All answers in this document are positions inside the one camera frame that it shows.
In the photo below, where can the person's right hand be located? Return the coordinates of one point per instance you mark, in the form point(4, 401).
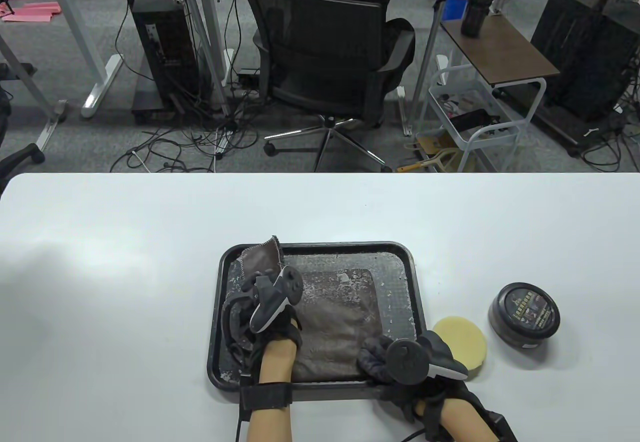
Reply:
point(375, 357)

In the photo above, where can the person's left hand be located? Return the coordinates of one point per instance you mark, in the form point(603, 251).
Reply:
point(280, 332)

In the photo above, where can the black round hand tracker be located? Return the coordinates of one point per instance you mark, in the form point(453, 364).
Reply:
point(280, 292)
point(407, 359)

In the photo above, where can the brown leather bag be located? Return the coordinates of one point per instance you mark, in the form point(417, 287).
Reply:
point(335, 327)

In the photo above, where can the brown microfibre cloth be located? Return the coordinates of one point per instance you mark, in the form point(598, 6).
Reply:
point(260, 259)

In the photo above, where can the black plastic tray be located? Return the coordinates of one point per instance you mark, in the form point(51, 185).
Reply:
point(400, 282)

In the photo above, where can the black leather care cream jar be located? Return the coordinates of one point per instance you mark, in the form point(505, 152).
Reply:
point(525, 312)

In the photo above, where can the person's left forearm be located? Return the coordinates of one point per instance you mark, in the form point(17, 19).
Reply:
point(272, 367)

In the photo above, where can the person's right forearm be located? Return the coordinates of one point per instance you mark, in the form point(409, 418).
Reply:
point(455, 422)

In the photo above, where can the yellow round sponge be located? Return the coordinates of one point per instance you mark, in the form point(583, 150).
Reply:
point(465, 342)

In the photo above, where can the white power strip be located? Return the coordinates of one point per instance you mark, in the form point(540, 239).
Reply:
point(222, 142)

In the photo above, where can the cardboard box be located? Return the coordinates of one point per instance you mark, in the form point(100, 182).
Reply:
point(450, 147)

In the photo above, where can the white metal trolley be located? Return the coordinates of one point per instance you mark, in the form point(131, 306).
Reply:
point(480, 137)

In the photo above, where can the flat black device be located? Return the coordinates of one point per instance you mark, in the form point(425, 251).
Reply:
point(472, 120)

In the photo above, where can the black power adapter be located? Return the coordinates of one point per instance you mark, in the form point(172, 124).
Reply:
point(249, 77)

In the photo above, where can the black mesh office chair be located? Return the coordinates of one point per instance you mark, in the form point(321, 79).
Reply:
point(320, 37)

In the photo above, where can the black computer tower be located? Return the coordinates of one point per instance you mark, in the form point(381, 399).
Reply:
point(165, 47)

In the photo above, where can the brown wooden trolley top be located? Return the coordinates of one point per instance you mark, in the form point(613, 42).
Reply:
point(500, 47)

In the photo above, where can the white desk leg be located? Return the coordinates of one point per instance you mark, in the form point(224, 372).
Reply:
point(30, 87)

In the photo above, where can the blue box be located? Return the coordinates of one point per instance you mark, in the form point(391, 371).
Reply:
point(455, 8)

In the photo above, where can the black water bottle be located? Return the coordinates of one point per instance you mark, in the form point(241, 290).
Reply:
point(475, 12)

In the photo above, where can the dark desk with white legs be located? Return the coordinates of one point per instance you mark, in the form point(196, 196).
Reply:
point(75, 27)

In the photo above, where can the black equipment case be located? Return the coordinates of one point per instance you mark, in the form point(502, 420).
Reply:
point(585, 52)

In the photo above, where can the pink sheets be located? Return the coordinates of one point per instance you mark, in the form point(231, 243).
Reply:
point(30, 12)

